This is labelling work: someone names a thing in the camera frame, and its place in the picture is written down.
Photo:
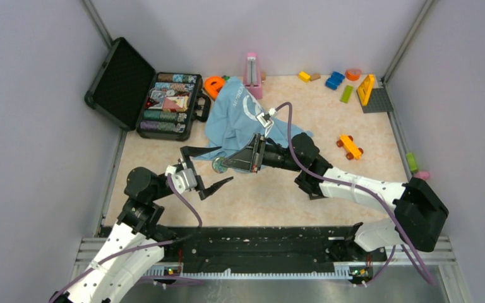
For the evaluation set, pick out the blue toy brick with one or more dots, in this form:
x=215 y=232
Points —
x=335 y=80

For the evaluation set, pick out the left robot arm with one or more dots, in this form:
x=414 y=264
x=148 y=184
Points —
x=137 y=241

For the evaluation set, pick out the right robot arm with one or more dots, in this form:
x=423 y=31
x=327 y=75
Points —
x=416 y=215

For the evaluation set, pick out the grey building baseplate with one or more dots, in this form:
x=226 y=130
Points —
x=379 y=101

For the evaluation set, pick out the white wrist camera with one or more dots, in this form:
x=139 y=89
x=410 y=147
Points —
x=183 y=179
x=266 y=120

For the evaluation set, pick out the yellow small toy brick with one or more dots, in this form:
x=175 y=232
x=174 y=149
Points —
x=305 y=77

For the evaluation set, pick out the pink metronome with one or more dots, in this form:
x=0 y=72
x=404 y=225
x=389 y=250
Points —
x=252 y=78

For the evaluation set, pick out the yellow triangular toy block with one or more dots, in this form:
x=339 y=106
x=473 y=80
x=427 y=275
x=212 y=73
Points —
x=365 y=88

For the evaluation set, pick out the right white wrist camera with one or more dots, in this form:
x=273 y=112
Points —
x=266 y=120

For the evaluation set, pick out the green pink toy pieces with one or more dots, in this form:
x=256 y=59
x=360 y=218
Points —
x=414 y=168

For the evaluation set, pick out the green toy brick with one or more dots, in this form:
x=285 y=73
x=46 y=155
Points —
x=346 y=94

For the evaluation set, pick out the orange letter e toy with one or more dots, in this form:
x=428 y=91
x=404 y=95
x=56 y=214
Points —
x=213 y=86

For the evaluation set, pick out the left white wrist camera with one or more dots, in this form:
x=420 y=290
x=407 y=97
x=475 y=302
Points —
x=183 y=179

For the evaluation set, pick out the light blue t-shirt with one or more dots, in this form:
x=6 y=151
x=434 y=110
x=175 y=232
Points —
x=232 y=124

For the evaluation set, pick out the black poker chip case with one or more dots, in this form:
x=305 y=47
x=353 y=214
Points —
x=132 y=94

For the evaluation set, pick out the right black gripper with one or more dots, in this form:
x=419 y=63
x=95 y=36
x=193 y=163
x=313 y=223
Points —
x=242 y=160

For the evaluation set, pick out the orange small cup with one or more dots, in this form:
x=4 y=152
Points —
x=353 y=74

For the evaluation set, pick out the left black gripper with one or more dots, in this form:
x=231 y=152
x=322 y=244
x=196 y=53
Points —
x=191 y=151

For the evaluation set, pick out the orange toy car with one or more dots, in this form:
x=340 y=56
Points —
x=353 y=152

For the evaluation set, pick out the black square frame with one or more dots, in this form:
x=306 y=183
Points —
x=314 y=196

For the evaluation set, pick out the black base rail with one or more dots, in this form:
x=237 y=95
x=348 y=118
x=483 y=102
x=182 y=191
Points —
x=266 y=250

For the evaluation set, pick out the brown small block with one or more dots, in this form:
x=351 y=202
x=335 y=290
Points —
x=315 y=77

